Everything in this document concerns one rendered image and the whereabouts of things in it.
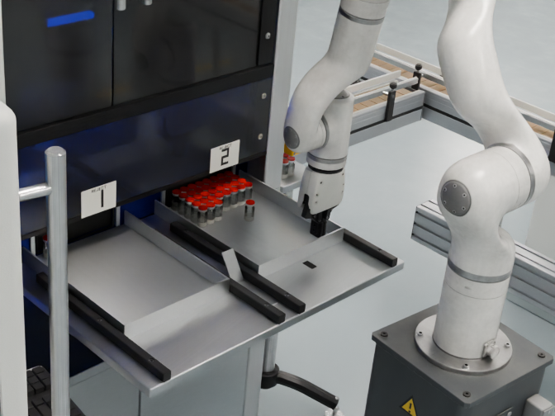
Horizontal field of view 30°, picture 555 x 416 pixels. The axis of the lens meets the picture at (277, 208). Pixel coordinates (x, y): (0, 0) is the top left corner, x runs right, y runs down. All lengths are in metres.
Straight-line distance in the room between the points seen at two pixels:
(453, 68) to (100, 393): 1.10
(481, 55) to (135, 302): 0.81
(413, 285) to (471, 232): 2.02
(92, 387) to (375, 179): 2.43
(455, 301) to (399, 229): 2.23
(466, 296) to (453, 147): 3.05
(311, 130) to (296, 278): 0.32
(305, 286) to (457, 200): 0.47
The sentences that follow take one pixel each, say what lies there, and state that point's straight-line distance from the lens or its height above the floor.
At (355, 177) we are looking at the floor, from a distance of 4.54.
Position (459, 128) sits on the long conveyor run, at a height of 0.86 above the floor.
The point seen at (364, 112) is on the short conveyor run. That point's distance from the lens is 2.82.
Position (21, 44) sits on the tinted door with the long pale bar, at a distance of 1.89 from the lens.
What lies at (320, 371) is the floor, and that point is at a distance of 3.35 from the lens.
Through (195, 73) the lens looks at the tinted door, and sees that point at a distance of 2.17.
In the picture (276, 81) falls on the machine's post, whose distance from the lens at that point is 2.34.
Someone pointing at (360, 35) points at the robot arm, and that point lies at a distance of 1.99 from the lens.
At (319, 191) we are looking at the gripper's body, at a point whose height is 1.03.
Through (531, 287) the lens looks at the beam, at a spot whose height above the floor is 0.48.
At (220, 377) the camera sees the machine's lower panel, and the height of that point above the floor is 0.38.
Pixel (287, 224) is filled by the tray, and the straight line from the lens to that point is 2.33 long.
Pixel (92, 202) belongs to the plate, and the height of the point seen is 1.02.
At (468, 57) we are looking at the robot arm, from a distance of 1.82.
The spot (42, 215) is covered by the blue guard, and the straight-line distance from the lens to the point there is 2.05.
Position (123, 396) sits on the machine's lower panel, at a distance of 2.46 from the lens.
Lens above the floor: 2.04
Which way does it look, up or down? 29 degrees down
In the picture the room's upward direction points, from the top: 6 degrees clockwise
